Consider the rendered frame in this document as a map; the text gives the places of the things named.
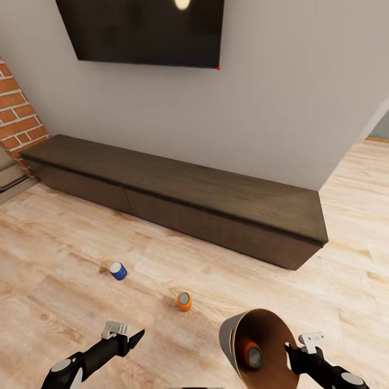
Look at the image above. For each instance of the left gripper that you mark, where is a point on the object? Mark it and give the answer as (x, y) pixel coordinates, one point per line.
(117, 345)

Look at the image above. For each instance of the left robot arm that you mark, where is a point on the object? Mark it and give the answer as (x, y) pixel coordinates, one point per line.
(74, 370)

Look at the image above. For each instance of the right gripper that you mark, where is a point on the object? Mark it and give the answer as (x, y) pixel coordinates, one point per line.
(302, 362)

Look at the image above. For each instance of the can of soda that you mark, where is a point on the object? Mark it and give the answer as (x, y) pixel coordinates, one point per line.
(184, 301)
(118, 270)
(247, 351)

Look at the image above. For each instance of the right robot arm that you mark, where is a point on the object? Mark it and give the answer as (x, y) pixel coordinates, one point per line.
(310, 359)

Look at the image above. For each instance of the trash can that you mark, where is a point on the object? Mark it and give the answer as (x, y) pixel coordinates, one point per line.
(270, 333)

